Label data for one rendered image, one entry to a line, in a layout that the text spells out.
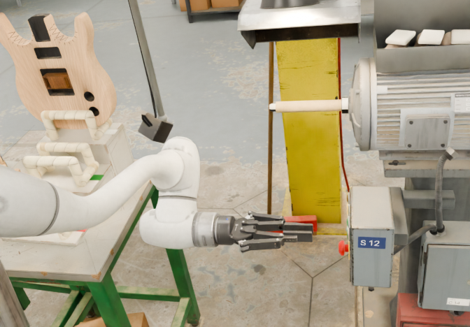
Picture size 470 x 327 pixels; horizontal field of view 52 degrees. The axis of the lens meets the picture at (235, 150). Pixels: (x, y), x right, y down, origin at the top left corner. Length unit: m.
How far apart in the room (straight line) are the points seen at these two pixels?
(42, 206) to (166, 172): 0.43
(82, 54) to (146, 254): 1.52
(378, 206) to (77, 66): 1.02
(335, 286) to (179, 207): 1.41
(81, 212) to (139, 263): 1.89
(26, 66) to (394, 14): 1.15
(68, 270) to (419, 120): 1.04
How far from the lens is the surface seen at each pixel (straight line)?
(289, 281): 2.54
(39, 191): 0.86
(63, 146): 1.70
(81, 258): 1.53
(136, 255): 2.87
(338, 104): 1.35
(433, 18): 1.36
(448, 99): 1.27
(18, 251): 1.66
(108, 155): 1.71
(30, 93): 1.80
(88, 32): 1.58
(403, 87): 1.26
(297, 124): 2.42
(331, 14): 1.23
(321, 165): 2.55
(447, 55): 1.24
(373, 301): 2.09
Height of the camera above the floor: 1.90
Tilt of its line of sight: 33 degrees down
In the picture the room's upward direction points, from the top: 9 degrees counter-clockwise
